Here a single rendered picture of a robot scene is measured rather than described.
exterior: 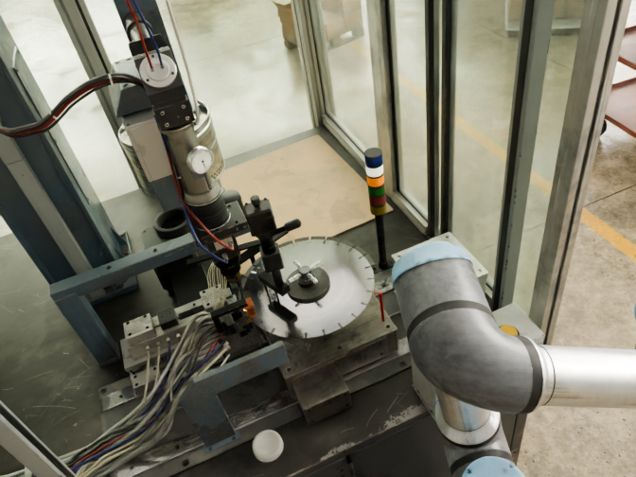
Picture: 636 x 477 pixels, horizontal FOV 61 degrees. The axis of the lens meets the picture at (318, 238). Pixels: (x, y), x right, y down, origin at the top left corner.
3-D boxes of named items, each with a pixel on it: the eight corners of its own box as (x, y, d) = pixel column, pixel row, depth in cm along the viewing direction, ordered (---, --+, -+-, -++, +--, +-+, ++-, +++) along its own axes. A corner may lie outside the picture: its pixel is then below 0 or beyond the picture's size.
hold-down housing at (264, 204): (284, 256, 125) (266, 187, 111) (288, 270, 121) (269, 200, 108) (261, 263, 124) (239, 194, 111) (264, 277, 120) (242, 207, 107)
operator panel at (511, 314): (508, 340, 137) (514, 301, 127) (537, 373, 129) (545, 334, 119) (411, 385, 132) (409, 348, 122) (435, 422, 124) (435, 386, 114)
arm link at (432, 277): (455, 492, 103) (398, 321, 67) (436, 420, 114) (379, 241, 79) (518, 479, 101) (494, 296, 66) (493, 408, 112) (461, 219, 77)
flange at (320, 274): (304, 262, 140) (303, 256, 138) (339, 278, 134) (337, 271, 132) (276, 290, 134) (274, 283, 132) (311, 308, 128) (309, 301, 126)
